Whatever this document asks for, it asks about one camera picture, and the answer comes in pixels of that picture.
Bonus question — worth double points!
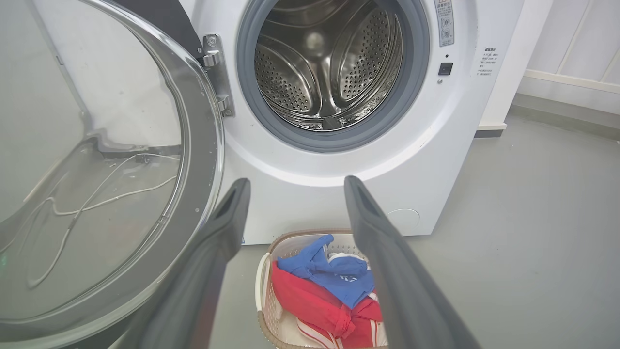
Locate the white power cable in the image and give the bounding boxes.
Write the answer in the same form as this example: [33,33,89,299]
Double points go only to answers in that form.
[47,174,178,217]
[25,152,181,290]

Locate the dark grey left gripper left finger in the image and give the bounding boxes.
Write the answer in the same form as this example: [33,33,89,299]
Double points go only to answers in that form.
[109,178,252,349]

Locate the metal door hinge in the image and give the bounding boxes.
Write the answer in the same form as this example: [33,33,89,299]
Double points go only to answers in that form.
[201,33,236,118]

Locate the blue garment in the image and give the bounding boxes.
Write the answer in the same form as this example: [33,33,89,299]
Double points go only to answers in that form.
[277,234,376,310]

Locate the round white filter cover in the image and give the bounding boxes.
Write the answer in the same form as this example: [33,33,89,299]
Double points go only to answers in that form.
[387,208,421,233]

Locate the black text instruction sticker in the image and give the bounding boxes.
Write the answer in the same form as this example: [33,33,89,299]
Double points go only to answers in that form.
[476,46,500,79]

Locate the steel perforated washer drum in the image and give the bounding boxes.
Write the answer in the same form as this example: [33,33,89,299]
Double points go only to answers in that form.
[254,0,404,132]

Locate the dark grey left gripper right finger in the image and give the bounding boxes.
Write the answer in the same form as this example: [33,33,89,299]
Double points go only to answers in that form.
[343,175,481,349]

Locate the white plastic laundry basket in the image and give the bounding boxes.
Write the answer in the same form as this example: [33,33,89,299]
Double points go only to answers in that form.
[255,228,389,349]

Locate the red garment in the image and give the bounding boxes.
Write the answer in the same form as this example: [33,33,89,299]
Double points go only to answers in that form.
[271,260,384,349]

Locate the round black glass washer door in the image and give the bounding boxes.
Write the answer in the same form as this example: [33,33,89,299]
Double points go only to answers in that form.
[0,0,226,349]

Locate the white front-load washing machine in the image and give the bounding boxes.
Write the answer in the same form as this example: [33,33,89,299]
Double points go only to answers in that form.
[177,0,527,246]

